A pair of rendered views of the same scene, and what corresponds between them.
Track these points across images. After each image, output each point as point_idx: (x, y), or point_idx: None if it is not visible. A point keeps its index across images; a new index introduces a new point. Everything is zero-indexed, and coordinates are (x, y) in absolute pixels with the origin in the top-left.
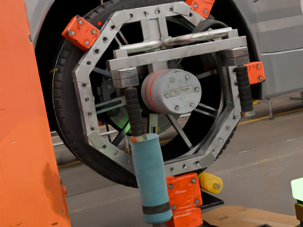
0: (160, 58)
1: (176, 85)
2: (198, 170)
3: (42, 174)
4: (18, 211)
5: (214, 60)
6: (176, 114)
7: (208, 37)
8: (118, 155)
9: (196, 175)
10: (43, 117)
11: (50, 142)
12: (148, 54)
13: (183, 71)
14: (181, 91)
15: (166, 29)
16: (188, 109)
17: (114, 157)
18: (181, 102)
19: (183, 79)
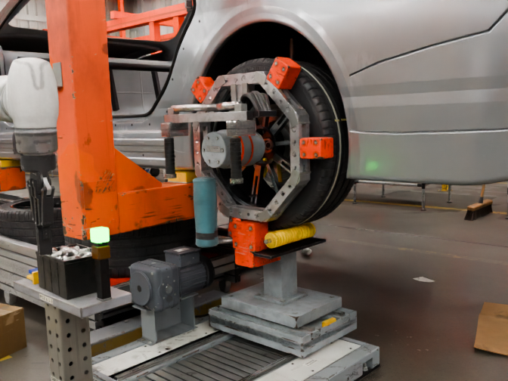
0: (190, 119)
1: (210, 143)
2: (278, 224)
3: (74, 177)
4: (66, 193)
5: None
6: (221, 167)
7: (221, 107)
8: None
9: (252, 224)
10: (75, 144)
11: (77, 159)
12: (184, 115)
13: (215, 133)
14: (212, 149)
15: None
16: (215, 165)
17: None
18: (212, 157)
19: (215, 139)
